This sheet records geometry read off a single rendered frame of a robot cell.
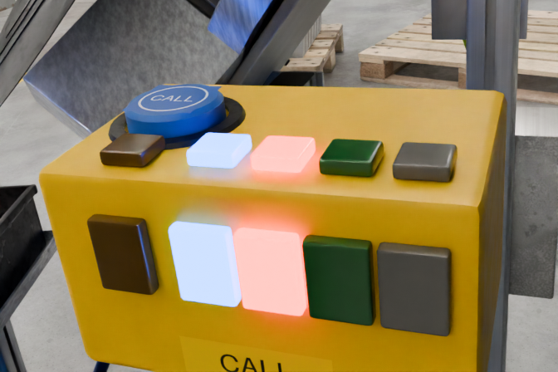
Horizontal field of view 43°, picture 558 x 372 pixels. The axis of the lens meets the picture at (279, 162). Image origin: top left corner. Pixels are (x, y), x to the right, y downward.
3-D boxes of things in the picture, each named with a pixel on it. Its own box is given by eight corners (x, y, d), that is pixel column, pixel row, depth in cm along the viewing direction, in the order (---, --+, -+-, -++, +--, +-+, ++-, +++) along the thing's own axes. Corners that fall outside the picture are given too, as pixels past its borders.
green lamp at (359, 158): (384, 155, 24) (384, 139, 24) (372, 179, 22) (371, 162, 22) (333, 152, 24) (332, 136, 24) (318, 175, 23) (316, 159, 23)
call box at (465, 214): (501, 298, 33) (508, 81, 28) (478, 468, 24) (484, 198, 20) (193, 261, 39) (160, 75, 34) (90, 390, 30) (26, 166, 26)
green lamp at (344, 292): (377, 316, 23) (373, 238, 22) (373, 328, 23) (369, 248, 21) (313, 308, 24) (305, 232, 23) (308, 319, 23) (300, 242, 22)
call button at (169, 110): (242, 117, 30) (237, 78, 29) (202, 157, 27) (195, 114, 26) (160, 114, 31) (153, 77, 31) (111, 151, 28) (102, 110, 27)
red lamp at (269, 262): (308, 307, 24) (300, 232, 23) (302, 318, 24) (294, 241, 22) (248, 299, 25) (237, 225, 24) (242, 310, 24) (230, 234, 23)
